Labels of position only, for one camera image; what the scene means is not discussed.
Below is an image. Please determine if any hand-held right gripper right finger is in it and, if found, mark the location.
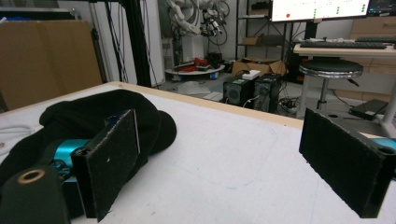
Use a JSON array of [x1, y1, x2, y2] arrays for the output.
[[298, 107, 396, 219]]

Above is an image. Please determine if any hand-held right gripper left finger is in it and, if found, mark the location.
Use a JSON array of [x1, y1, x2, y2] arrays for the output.
[[71, 108, 141, 223]]

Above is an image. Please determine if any black knit hat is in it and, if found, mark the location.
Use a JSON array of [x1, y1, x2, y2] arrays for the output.
[[0, 89, 178, 190]]

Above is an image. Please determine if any flat black case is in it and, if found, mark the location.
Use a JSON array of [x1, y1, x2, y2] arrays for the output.
[[347, 98, 389, 121]]

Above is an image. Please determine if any white power strip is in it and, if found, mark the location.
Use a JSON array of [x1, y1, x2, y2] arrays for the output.
[[278, 96, 301, 114]]

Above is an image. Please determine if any black round stool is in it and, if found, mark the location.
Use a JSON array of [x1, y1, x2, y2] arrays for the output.
[[295, 58, 364, 119]]

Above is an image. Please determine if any black computer tower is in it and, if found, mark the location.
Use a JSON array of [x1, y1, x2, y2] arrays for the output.
[[222, 76, 258, 105], [252, 73, 283, 114]]

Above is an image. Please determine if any light wooden desk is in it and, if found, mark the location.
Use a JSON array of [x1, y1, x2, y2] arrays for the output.
[[292, 42, 396, 138]]

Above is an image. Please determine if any black keyboard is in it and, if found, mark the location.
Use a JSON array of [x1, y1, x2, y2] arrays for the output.
[[299, 39, 389, 50], [354, 35, 396, 44]]

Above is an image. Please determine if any brown cardboard board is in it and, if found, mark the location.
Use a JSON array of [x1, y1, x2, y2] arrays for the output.
[[0, 20, 104, 111]]

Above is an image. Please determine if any small white box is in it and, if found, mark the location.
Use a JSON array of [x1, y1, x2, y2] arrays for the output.
[[241, 69, 262, 81]]

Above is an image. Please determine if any open cardboard box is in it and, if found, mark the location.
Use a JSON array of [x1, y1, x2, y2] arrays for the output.
[[231, 57, 288, 77]]

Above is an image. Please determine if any round white platform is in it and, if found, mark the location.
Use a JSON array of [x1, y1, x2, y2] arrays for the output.
[[164, 63, 226, 77]]

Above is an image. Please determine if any large computer monitor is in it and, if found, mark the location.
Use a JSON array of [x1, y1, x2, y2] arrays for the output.
[[270, 0, 372, 23]]

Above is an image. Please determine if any dark computer monitor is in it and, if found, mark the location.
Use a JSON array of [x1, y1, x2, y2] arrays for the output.
[[367, 0, 396, 17]]

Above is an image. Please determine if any black metal shelf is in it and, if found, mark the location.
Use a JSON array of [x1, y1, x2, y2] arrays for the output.
[[235, 0, 301, 62]]

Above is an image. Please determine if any white cable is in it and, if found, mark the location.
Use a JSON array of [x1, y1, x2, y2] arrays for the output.
[[0, 124, 35, 157]]

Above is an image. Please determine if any black metal stand post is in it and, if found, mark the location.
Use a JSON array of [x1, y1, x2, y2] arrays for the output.
[[120, 0, 153, 89]]

